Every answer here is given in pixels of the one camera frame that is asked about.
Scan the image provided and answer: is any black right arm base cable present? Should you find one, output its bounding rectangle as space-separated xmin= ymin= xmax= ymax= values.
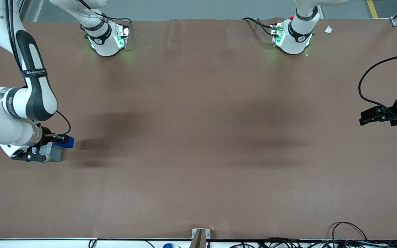
xmin=100 ymin=13 xmax=132 ymax=34

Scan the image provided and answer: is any black left arm base cable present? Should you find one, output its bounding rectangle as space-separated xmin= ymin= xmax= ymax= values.
xmin=242 ymin=17 xmax=275 ymax=37

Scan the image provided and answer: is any gray square base block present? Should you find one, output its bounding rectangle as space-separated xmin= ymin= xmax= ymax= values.
xmin=39 ymin=142 xmax=64 ymax=163

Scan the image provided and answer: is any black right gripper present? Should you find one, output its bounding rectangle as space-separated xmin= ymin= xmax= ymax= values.
xmin=41 ymin=126 xmax=69 ymax=147

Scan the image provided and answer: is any long black left gripper cable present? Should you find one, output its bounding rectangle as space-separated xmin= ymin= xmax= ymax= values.
xmin=358 ymin=52 xmax=397 ymax=119

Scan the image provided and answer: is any tangled black cable bundle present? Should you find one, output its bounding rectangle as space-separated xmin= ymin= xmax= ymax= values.
xmin=230 ymin=237 xmax=397 ymax=248

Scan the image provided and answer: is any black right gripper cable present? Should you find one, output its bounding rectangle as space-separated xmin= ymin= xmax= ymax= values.
xmin=6 ymin=0 xmax=72 ymax=137

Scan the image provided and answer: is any black cable loop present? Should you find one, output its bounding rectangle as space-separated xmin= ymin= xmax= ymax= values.
xmin=332 ymin=221 xmax=368 ymax=241

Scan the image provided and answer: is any brown table cover sheet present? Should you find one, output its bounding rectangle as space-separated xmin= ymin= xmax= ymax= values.
xmin=0 ymin=17 xmax=397 ymax=240

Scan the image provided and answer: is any grey metal bracket plate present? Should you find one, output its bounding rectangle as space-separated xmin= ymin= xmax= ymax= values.
xmin=191 ymin=228 xmax=211 ymax=240

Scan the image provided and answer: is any brown vertical post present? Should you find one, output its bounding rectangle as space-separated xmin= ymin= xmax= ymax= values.
xmin=190 ymin=229 xmax=206 ymax=248

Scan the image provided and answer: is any black arm base cable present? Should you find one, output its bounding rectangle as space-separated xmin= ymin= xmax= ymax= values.
xmin=242 ymin=17 xmax=275 ymax=37
xmin=100 ymin=13 xmax=132 ymax=34

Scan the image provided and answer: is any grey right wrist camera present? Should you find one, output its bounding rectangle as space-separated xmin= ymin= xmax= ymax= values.
xmin=11 ymin=146 xmax=51 ymax=163

